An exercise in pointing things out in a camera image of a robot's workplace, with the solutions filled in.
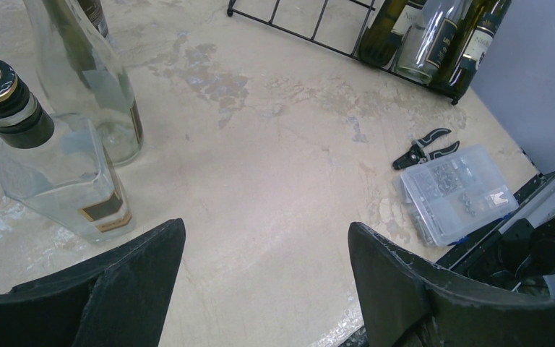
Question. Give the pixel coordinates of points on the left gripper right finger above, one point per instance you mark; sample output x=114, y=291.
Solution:
x=407, y=300

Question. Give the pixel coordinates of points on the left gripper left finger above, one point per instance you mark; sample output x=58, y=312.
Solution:
x=118, y=298

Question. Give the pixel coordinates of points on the dark green bottle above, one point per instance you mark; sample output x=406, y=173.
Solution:
x=385, y=30
x=473, y=38

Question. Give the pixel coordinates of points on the dark green bottle front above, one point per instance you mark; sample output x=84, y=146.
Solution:
x=473, y=38

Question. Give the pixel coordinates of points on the clear glass bottle short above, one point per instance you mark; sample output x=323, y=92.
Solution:
x=427, y=41

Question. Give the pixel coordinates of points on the clear square bottle gold cap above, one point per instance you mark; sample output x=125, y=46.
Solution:
x=56, y=165

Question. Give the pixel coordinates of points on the tall clear glass bottle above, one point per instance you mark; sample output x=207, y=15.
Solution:
x=80, y=72

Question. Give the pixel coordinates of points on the dark bottle at back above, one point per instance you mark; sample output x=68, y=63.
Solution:
x=93, y=9

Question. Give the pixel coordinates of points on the clear plastic screw box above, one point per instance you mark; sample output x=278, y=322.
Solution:
x=452, y=196

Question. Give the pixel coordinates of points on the black pliers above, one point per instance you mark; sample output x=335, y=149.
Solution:
x=416, y=153

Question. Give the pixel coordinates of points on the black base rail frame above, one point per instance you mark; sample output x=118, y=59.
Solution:
x=517, y=252

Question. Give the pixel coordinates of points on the black wire wine rack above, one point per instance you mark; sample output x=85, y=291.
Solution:
x=323, y=36

